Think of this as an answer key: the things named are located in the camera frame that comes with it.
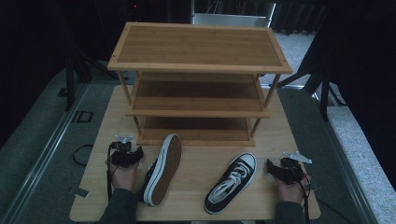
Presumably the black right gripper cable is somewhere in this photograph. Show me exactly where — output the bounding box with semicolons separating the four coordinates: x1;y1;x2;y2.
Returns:
290;166;312;224

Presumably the dark curtain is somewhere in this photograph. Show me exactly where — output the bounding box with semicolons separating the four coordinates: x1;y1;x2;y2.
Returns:
274;3;326;35

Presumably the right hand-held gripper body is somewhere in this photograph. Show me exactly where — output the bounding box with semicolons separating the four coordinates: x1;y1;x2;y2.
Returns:
277;150;313;186

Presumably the black canvas sneaker white sole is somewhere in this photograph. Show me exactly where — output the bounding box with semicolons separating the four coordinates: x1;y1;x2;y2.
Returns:
203;152;258;216
138;133;183;208

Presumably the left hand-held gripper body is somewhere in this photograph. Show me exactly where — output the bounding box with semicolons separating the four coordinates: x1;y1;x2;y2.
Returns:
110;133;138;169

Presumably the black cable loop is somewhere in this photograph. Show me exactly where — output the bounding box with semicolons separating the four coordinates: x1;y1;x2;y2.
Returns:
72;143;94;167

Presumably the person's right hand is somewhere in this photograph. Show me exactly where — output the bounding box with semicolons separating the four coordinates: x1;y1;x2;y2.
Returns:
275;173;312;207

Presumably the three-tier wooden shoe rack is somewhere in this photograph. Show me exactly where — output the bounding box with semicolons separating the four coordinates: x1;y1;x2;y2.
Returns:
106;21;293;147

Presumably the black rectangular floor frame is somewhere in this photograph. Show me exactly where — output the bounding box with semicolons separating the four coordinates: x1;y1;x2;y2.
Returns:
71;110;94;123

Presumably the grey metal rail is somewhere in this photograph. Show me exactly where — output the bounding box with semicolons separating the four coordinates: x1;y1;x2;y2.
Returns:
276;85;379;224
0;83;91;224

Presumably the white panel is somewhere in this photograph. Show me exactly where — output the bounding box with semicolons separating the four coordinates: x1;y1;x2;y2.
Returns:
190;3;277;29

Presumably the thin black floor cable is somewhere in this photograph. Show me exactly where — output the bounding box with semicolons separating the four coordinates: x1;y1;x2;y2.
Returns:
316;197;354;224

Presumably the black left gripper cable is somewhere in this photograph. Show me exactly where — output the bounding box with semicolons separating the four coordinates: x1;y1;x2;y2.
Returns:
106;145;120;202

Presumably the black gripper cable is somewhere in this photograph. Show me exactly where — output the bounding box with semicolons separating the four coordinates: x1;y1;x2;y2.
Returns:
106;145;120;202
290;166;312;224

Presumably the person's left hand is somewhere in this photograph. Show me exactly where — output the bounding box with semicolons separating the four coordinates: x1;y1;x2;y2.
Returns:
108;160;140;192

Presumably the black metal stand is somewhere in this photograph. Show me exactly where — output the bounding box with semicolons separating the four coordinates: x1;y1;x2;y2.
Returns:
276;29;347;121
63;43;125;112

